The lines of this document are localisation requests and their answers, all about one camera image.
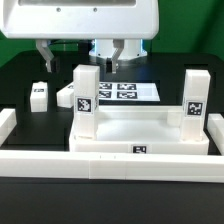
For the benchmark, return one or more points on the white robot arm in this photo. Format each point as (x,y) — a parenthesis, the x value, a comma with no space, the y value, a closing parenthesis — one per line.
(47,20)

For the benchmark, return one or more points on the white desk top tray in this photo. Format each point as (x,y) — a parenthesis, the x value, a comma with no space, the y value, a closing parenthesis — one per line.
(143,130)

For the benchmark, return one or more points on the white front fence bar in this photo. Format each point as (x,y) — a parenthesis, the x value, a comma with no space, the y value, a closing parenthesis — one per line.
(50,164)

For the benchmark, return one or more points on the white right fence block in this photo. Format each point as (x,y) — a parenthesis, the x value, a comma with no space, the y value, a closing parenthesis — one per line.
(215,127)

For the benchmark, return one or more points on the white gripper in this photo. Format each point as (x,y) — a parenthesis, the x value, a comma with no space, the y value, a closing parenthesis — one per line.
(79,19)

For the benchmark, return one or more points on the printed marker sheet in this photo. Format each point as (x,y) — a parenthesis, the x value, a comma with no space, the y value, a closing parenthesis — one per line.
(128,91)

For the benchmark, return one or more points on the white left fence block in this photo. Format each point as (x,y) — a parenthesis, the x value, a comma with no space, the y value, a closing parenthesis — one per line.
(8,122)

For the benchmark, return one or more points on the white fence block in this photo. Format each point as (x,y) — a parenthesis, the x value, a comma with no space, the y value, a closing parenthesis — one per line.
(215,127)
(8,122)

